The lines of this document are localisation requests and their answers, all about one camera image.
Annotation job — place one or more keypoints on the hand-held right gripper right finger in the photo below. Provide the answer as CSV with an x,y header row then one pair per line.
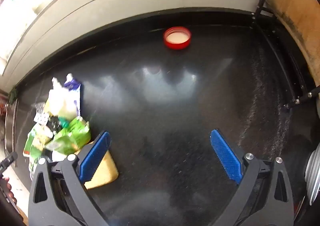
x,y
226,158

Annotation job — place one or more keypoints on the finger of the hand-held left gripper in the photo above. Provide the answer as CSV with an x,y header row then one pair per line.
x,y
7,161

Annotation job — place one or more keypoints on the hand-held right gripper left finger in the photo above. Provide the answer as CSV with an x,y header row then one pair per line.
x,y
95,159

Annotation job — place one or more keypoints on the red jar lid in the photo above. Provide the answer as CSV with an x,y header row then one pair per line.
x,y
177,38

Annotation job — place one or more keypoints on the person's left hand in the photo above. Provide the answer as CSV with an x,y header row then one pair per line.
x,y
8,189

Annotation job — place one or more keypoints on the yellow sponge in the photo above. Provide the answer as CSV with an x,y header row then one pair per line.
x,y
106,172

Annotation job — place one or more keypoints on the stainless steel sink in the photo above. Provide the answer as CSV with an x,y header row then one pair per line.
x,y
10,128

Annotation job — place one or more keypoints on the green snack packet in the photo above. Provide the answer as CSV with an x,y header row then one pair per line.
x,y
73,134

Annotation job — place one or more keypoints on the green and white food packet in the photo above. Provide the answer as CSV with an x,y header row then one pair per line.
x,y
37,139

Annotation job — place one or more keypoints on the black and white wrapper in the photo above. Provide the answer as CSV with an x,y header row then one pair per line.
x,y
47,120

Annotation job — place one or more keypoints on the green cloth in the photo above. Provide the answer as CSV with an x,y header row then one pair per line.
x,y
12,94

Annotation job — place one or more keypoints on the white and blue plastic pouch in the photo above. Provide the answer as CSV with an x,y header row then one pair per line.
x,y
66,98

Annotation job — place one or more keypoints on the ribbed metal disc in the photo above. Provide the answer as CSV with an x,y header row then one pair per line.
x,y
313,178

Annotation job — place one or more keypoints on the black metal rack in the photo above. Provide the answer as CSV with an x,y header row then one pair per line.
x,y
272,33

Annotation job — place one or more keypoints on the wooden board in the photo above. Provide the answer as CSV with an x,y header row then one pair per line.
x,y
295,15

